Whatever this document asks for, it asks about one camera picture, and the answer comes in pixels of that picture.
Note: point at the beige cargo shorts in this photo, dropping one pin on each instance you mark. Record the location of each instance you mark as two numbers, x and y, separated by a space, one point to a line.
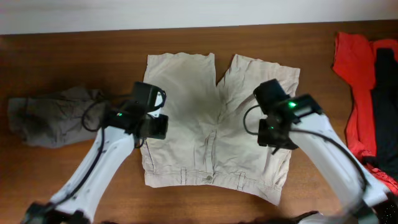
210 138

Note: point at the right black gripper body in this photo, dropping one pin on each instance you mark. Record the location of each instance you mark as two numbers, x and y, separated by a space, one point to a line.
269 135

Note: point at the black garment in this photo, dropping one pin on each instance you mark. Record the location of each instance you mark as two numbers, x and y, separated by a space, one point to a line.
384 98

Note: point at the grey crumpled garment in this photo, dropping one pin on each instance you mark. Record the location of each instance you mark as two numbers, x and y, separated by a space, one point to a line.
54 120

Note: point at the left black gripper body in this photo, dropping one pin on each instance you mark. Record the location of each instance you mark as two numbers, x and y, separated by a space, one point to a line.
156 126

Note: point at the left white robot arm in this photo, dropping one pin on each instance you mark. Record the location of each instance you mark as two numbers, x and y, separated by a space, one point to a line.
120 132

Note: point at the red garment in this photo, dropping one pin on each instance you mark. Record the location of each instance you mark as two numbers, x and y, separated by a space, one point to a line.
354 62

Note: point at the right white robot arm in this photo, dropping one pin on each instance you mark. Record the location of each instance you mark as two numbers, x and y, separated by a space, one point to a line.
302 122

